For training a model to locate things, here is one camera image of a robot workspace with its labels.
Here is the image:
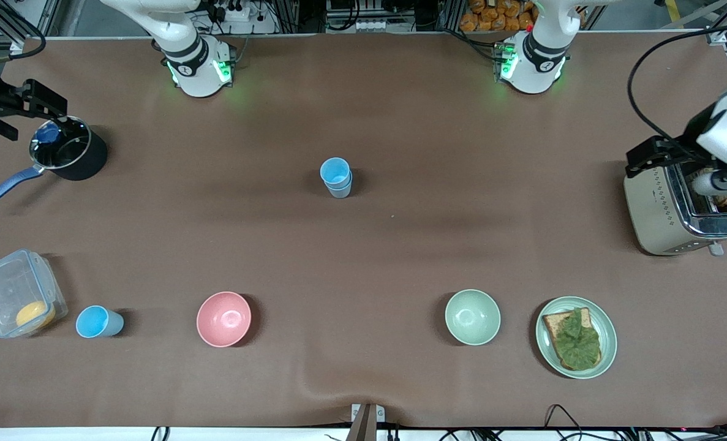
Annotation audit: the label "light blue plastic cup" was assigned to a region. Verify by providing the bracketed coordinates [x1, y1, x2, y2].
[75, 305, 125, 339]
[320, 157, 352, 189]
[326, 173, 353, 199]

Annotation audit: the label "glass lid with blue knob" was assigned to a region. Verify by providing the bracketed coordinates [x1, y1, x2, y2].
[29, 118, 91, 170]

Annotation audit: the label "beige and chrome toaster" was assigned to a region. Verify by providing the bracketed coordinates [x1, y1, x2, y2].
[623, 142, 727, 257]

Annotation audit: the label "pale green plate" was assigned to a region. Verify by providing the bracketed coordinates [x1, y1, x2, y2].
[535, 296, 618, 380]

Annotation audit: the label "clear plastic food container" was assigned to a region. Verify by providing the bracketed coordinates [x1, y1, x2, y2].
[0, 248, 69, 339]

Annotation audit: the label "toast slice under lettuce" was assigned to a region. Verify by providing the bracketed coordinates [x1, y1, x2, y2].
[542, 307, 603, 372]

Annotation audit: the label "green lettuce leaf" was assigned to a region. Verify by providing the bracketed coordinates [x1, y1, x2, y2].
[552, 308, 601, 371]

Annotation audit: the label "orange snack packs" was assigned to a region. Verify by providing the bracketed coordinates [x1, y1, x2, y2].
[459, 0, 538, 32]

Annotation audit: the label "yellow round food piece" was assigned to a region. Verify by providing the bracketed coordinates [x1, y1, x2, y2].
[15, 300, 56, 330]

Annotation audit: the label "pale green bowl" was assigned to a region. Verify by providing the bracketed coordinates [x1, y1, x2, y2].
[444, 288, 502, 347]

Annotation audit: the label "pink bowl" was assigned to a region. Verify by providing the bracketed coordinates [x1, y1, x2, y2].
[196, 291, 252, 348]

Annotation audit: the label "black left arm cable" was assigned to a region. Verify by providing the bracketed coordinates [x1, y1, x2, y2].
[628, 24, 727, 146]

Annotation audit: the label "black saucepan with blue handle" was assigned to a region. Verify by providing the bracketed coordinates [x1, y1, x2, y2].
[0, 115, 109, 211]

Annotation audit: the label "black looped cable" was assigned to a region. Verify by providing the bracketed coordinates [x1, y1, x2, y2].
[543, 403, 584, 437]

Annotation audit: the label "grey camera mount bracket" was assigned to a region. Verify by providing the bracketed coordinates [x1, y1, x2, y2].
[350, 402, 386, 441]

